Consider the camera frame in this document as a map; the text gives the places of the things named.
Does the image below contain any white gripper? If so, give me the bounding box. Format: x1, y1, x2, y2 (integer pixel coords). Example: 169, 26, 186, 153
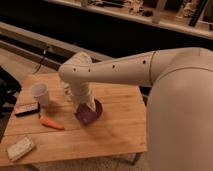
69, 82, 96, 110

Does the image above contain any dark purple ceramic bowl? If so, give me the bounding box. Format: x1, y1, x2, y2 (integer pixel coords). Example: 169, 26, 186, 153
75, 99, 103, 125

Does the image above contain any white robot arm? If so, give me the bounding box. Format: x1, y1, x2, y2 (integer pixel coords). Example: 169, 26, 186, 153
59, 47, 213, 171

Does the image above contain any translucent plastic cup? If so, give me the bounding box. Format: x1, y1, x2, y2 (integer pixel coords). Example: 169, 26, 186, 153
30, 83, 50, 107

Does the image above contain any orange carrot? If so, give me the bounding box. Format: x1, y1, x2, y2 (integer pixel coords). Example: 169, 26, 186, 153
39, 116, 64, 130

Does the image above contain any beige sponge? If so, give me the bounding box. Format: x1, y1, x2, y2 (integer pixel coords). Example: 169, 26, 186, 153
7, 136, 36, 162

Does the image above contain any wooden shelf with clutter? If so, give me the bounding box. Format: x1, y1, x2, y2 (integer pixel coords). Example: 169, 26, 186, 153
48, 0, 213, 40

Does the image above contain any black cable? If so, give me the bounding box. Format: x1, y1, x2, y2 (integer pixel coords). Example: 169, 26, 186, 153
33, 45, 52, 75

